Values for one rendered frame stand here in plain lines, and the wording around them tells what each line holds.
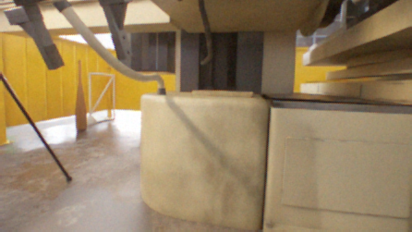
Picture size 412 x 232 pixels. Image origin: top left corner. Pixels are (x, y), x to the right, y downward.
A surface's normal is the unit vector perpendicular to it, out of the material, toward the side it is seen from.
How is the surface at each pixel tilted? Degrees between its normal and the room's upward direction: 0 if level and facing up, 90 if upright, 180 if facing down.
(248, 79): 90
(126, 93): 90
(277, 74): 90
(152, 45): 90
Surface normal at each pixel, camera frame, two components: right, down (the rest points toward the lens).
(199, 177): -0.21, 0.08
